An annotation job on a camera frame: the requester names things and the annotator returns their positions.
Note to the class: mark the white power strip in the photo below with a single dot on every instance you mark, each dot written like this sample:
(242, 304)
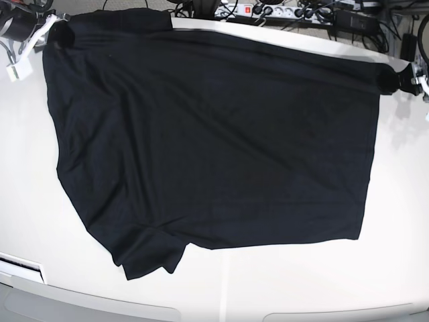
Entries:
(259, 12)

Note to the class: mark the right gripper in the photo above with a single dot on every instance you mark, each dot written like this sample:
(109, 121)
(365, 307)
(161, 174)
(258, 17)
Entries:
(40, 30)

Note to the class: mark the black t-shirt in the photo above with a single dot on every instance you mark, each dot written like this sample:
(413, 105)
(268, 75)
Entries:
(174, 137)

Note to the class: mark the black floor box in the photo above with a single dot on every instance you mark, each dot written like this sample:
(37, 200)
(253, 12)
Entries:
(408, 47)

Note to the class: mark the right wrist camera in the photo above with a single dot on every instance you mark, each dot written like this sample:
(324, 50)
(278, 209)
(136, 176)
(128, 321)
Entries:
(19, 71)

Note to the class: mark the black power adapter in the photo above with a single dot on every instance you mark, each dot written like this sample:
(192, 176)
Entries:
(347, 21)

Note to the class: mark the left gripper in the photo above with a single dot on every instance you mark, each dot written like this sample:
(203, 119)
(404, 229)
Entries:
(413, 79)

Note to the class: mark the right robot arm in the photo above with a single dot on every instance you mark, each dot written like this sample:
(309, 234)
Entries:
(20, 20)

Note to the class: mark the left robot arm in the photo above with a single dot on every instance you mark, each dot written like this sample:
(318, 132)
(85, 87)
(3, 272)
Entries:
(421, 57)

